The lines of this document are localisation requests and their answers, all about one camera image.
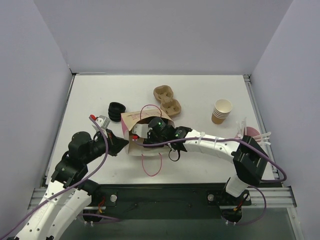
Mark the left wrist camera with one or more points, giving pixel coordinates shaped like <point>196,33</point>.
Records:
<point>99,122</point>

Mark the aluminium frame rail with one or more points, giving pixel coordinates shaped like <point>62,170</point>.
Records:
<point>281,197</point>

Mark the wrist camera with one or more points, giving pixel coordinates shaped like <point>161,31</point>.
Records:
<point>140,131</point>
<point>99,122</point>

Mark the brown pulp cup carrier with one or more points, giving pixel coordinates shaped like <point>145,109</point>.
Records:
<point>165,96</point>

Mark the pink cup with straws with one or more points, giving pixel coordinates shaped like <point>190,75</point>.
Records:
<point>244,130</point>

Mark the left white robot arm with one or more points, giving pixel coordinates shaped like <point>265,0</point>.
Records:
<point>70,189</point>

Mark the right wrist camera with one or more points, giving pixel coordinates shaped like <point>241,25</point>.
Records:
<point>140,131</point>

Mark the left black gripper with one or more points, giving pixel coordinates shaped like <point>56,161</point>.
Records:
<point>111,144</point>

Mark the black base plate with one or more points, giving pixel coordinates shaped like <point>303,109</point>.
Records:
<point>181,201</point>

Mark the stack of brown paper cups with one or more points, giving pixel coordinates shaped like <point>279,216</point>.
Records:
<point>222,109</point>

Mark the cream and pink paper bag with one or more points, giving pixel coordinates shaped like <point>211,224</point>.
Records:
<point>145,115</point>

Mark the stack of black lids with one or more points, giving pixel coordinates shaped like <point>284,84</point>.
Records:
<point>115,110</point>

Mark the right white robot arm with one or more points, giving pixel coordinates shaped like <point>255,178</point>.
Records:
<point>247,156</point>

